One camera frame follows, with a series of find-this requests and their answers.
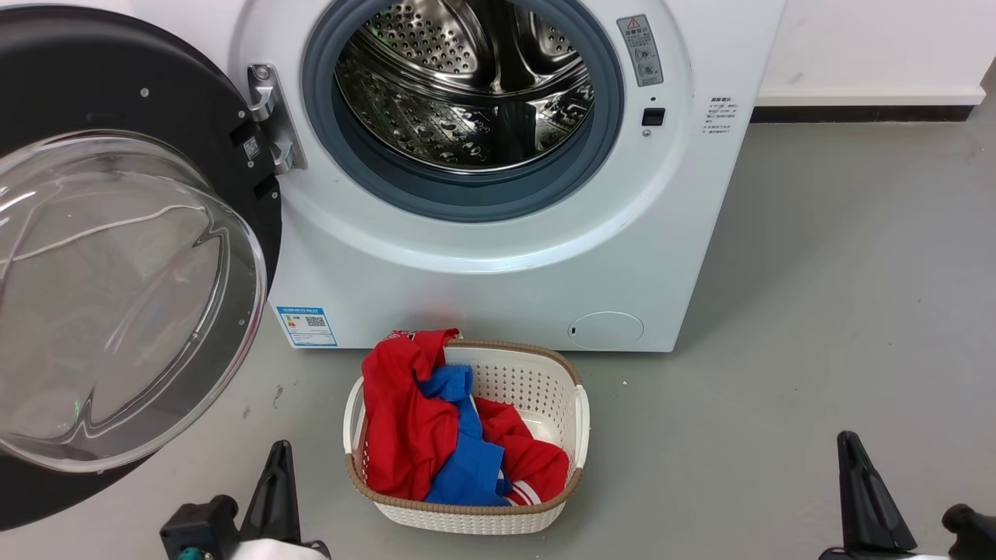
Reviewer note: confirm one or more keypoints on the blue energy label sticker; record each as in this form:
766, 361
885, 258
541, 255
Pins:
306, 327

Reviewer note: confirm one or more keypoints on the black round glass washer door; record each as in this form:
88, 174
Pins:
117, 78

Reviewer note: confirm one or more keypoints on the steel perforated washer drum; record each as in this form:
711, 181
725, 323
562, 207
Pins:
467, 93

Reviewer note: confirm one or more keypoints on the grey warning sticker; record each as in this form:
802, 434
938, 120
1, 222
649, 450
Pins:
640, 50

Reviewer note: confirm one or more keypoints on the small printed text label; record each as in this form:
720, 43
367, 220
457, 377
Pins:
720, 115

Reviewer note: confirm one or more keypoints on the round white filter cover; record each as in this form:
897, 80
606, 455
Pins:
605, 330

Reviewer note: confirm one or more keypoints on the white front-load washing machine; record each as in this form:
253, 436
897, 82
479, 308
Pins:
467, 295

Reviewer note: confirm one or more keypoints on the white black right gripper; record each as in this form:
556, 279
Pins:
871, 555

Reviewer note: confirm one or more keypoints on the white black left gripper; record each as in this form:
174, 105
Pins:
272, 551

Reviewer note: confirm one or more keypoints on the metal door hinge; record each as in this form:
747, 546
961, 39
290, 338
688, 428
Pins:
276, 117

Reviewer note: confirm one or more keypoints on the blue garment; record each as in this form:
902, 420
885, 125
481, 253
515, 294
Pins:
467, 470

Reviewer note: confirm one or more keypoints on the small white code sticker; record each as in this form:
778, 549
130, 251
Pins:
250, 148

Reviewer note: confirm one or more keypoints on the black door lock slot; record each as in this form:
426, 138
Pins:
653, 117

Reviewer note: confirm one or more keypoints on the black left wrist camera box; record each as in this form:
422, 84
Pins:
198, 525

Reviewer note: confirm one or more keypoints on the white perforated laundry basket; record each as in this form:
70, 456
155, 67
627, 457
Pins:
529, 385

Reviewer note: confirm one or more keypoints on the red garment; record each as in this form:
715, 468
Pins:
405, 439

